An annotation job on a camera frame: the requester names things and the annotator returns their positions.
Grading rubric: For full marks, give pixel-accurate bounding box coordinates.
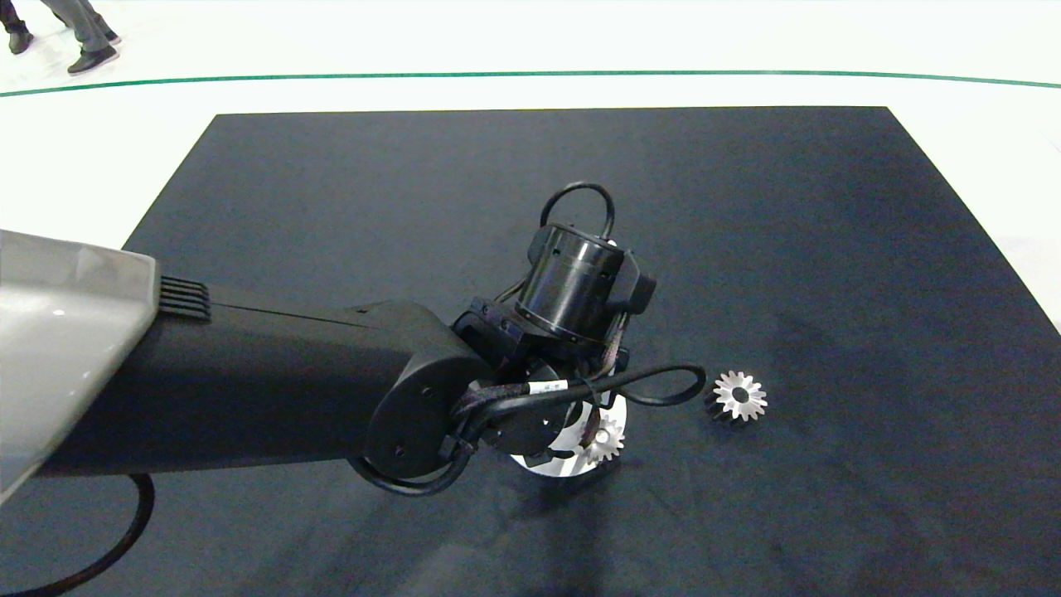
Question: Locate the large steel gear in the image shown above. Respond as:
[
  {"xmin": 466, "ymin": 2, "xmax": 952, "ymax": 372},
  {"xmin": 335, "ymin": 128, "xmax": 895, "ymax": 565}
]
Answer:
[{"xmin": 704, "ymin": 370, "xmax": 769, "ymax": 424}]

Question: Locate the round white plate with pins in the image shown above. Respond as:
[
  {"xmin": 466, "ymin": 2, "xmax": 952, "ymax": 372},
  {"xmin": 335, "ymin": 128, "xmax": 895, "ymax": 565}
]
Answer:
[{"xmin": 508, "ymin": 393, "xmax": 630, "ymax": 478}]

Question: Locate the dark rectangular mat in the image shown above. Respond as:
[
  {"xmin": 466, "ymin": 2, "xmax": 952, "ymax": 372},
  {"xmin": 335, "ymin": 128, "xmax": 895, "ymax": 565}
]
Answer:
[{"xmin": 0, "ymin": 106, "xmax": 1061, "ymax": 597}]

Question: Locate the person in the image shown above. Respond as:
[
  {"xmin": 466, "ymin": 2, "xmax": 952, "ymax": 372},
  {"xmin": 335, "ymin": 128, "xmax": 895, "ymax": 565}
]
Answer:
[
  {"xmin": 0, "ymin": 0, "xmax": 36, "ymax": 56},
  {"xmin": 40, "ymin": 0, "xmax": 122, "ymax": 76}
]

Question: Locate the black cable with white tag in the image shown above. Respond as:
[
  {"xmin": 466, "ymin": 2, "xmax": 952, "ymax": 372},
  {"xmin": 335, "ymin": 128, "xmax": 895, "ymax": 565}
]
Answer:
[{"xmin": 452, "ymin": 362, "xmax": 708, "ymax": 442}]

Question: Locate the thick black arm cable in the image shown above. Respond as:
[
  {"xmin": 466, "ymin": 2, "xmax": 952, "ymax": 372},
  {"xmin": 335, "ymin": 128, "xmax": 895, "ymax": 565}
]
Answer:
[
  {"xmin": 348, "ymin": 438, "xmax": 475, "ymax": 498},
  {"xmin": 0, "ymin": 471, "xmax": 157, "ymax": 597}
]

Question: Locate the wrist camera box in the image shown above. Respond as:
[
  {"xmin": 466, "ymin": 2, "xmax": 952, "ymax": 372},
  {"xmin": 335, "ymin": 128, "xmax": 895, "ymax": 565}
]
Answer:
[{"xmin": 618, "ymin": 251, "xmax": 658, "ymax": 318}]

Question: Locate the black camera cable loop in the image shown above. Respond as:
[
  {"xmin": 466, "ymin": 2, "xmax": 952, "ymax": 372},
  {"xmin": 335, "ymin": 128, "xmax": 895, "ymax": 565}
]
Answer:
[{"xmin": 540, "ymin": 182, "xmax": 617, "ymax": 243}]

